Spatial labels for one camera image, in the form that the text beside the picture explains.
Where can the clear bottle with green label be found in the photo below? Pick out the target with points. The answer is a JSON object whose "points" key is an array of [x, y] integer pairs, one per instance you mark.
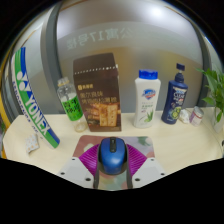
{"points": [[71, 105]]}

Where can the green plant in white pot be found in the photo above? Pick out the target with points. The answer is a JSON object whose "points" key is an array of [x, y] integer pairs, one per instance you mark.
{"points": [[216, 96]]}

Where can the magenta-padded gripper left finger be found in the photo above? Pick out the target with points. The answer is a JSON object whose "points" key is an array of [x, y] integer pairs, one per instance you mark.
{"points": [[74, 169]]}

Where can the white green blue shuttlecock tube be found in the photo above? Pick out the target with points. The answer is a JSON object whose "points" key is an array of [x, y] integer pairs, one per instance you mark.
{"points": [[31, 100]]}

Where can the blue computer mouse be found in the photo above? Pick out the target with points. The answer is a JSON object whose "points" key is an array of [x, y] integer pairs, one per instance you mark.
{"points": [[112, 156]]}

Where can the dark blue pump bottle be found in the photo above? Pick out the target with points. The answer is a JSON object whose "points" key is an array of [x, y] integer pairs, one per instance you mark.
{"points": [[174, 101]]}

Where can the floral pastel mouse pad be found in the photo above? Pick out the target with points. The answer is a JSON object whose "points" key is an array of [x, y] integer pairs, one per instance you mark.
{"points": [[88, 142]]}

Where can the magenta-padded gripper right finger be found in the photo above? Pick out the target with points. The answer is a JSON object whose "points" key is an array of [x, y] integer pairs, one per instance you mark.
{"points": [[149, 168]]}

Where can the white bottle with blue cap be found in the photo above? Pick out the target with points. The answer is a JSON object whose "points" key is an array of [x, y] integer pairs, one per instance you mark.
{"points": [[146, 100]]}

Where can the brown cardboard snack box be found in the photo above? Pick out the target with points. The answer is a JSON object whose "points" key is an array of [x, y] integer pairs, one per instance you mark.
{"points": [[98, 95]]}

